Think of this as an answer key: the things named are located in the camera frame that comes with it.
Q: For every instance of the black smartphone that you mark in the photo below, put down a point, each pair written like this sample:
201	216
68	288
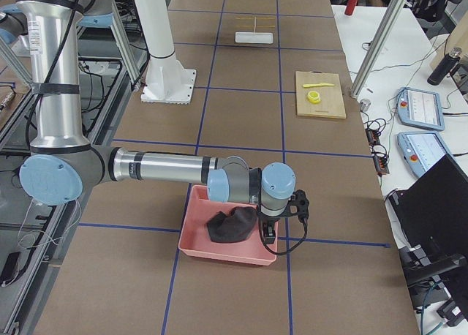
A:
10	268

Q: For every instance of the pink plastic bin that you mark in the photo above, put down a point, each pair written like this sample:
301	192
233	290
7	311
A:
195	241

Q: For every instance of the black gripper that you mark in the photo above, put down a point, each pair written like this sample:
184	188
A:
269	220

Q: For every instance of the grey and pink cloth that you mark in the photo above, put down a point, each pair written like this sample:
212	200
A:
233	227

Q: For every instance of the yellow lemon slices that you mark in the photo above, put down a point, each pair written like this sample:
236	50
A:
313	97

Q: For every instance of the bamboo cutting board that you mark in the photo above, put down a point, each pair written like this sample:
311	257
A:
332	103

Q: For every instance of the aluminium frame post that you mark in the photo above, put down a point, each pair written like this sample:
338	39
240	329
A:
389	19

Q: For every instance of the near teach pendant tablet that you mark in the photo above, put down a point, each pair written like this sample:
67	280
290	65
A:
421	150

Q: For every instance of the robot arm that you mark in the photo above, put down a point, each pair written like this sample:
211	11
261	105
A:
13	23
64	164

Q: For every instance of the yellow plastic knife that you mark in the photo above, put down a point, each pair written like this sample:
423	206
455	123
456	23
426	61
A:
317	85

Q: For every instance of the black water bottle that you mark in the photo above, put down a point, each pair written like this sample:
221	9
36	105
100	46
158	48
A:
443	68

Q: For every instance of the white rectangular tray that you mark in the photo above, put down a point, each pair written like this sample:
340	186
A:
243	37

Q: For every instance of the black monitor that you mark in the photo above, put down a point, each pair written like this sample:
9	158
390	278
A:
433	211

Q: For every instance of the small metal cylinder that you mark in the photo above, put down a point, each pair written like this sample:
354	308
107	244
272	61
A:
364	105

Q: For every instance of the far teach pendant tablet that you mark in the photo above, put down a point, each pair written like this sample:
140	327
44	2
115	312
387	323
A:
419	108

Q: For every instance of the teach pendant tablet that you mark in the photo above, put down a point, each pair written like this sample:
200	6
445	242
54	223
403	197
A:
419	108
421	150

